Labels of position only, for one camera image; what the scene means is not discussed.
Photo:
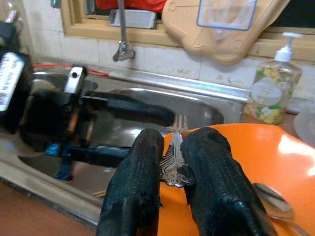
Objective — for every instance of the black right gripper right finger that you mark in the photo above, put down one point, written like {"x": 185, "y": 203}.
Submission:
{"x": 216, "y": 186}

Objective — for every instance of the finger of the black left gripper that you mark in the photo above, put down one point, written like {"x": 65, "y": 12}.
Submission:
{"x": 103, "y": 155}
{"x": 137, "y": 108}

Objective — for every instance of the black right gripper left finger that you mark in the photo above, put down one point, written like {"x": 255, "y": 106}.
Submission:
{"x": 133, "y": 191}

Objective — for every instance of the orange plastic bowl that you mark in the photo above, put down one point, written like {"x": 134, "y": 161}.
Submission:
{"x": 258, "y": 159}

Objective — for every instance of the ornate silver fork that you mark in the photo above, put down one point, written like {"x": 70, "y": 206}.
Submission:
{"x": 176, "y": 147}

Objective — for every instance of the silver spoon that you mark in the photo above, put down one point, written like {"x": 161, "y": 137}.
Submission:
{"x": 275, "y": 204}

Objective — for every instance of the stainless steel double sink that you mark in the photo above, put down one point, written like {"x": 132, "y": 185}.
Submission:
{"x": 197, "y": 108}

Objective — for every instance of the grey ribbed window vent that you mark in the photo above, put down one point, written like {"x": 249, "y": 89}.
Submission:
{"x": 133, "y": 19}

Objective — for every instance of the beige plastic cutting board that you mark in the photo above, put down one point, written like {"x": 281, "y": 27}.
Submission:
{"x": 192, "y": 37}

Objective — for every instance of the red cloth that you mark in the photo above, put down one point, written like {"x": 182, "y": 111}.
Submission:
{"x": 137, "y": 5}

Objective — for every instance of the floral soap pump bottle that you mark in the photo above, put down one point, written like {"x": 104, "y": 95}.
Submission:
{"x": 270, "y": 93}

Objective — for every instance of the clear plastic container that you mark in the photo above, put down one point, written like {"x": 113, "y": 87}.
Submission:
{"x": 226, "y": 14}

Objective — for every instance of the chrome wall tap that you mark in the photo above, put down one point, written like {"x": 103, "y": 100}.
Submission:
{"x": 121, "y": 51}

